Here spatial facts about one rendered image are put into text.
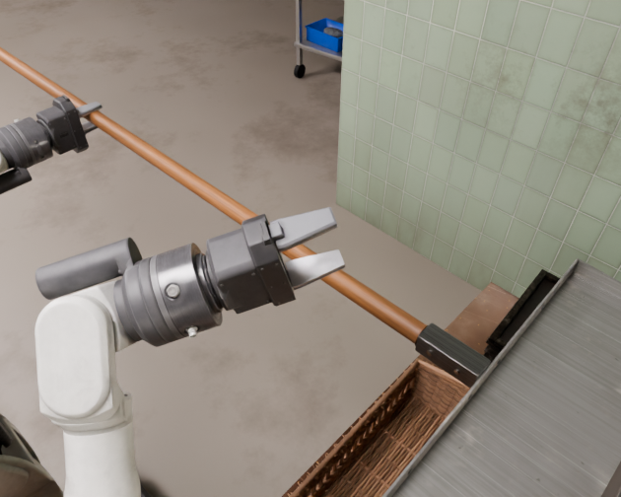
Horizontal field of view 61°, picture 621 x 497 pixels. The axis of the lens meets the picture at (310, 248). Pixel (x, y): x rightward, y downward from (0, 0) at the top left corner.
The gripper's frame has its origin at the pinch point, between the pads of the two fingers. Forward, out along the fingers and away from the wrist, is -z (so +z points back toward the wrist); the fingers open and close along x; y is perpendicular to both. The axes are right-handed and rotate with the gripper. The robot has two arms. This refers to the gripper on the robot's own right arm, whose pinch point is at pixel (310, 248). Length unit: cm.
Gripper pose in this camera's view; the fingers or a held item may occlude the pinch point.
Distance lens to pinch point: 53.2
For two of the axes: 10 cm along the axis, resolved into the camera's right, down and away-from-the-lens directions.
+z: -9.5, 3.2, -0.3
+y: 2.9, 8.1, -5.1
